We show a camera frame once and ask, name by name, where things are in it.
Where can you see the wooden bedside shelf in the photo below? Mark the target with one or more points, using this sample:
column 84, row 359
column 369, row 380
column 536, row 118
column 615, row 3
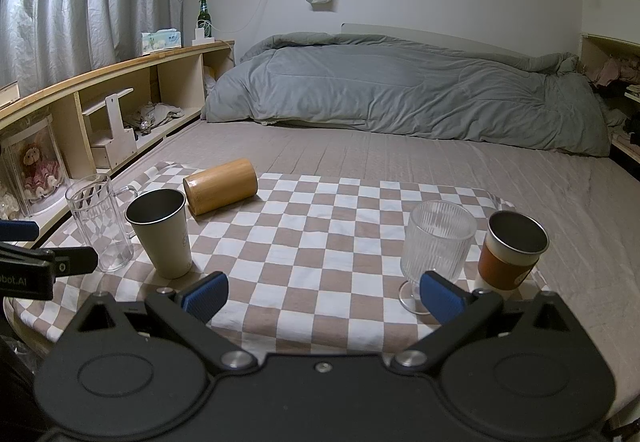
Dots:
column 175, row 67

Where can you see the checkered cloth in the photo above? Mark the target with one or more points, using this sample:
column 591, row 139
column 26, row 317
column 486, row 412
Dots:
column 310, row 247

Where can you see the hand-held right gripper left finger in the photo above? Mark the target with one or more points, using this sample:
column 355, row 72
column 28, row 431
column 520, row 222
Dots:
column 204, row 298

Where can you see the wooden tool box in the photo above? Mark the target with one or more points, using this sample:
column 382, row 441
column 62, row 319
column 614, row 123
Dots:
column 112, row 142

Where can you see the green glass bottle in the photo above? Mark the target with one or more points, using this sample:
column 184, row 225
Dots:
column 203, row 20

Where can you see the clear glass mug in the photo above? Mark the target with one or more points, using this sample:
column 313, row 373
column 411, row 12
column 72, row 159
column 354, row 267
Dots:
column 97, row 227

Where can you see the pink clothes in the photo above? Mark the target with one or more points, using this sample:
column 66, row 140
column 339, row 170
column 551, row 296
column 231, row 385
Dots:
column 612, row 72

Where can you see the grey duvet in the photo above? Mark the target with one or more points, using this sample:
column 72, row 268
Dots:
column 400, row 87

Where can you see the steel cup with orange sleeve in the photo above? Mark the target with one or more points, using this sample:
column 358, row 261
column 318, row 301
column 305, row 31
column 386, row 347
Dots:
column 507, row 267

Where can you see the white headboard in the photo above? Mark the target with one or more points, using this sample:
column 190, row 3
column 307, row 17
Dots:
column 400, row 31

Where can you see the doll in clear box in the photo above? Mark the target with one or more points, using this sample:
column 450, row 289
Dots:
column 37, row 167

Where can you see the small white box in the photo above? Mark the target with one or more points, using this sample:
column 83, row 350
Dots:
column 202, row 36

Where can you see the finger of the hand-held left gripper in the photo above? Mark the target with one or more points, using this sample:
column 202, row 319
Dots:
column 70, row 261
column 17, row 230

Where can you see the wooden clothes shelf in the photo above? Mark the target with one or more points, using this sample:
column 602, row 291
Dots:
column 595, row 52

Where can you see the tissue box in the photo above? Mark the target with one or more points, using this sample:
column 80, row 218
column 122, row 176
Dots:
column 160, row 41

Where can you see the plain steel cup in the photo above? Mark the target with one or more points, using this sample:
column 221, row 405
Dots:
column 162, row 242

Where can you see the bamboo cup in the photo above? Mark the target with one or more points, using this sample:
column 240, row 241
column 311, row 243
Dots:
column 220, row 186

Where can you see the grey crumpled cloth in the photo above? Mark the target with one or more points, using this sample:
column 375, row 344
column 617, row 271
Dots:
column 155, row 115

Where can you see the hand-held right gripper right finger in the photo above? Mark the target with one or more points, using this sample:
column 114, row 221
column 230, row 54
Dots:
column 442, row 298

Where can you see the grey curtain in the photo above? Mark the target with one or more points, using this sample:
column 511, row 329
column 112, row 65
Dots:
column 75, row 27

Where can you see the ribbed glass goblet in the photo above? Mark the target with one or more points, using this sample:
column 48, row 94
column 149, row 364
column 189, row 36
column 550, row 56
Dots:
column 436, row 247

